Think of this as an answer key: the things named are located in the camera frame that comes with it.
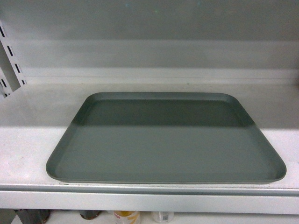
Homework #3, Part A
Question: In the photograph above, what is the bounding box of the white shelf board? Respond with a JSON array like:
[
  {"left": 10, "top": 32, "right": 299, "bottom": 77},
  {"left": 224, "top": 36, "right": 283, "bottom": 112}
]
[{"left": 0, "top": 78, "right": 299, "bottom": 214}]

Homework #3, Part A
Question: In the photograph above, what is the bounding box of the white slotted shelf upright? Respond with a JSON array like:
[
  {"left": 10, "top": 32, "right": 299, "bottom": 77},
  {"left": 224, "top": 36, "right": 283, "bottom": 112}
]
[{"left": 0, "top": 21, "right": 27, "bottom": 98}]

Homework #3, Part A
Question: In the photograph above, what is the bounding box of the yellow white bottle below shelf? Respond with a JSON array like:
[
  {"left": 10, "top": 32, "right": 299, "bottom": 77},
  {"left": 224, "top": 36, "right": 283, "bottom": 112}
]
[{"left": 114, "top": 210, "right": 141, "bottom": 224}]

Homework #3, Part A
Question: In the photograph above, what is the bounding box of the grey rectangular serving tray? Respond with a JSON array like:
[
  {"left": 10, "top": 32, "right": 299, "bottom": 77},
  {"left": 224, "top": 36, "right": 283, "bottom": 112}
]
[{"left": 46, "top": 92, "right": 287, "bottom": 184}]

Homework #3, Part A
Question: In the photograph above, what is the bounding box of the dark jar below shelf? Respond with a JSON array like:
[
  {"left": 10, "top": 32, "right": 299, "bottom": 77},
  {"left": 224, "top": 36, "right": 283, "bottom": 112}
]
[{"left": 79, "top": 210, "right": 101, "bottom": 220}]

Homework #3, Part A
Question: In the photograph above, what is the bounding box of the white labelled bottle below shelf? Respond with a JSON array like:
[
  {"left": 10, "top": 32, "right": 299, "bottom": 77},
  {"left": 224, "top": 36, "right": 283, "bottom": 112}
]
[{"left": 151, "top": 211, "right": 174, "bottom": 224}]

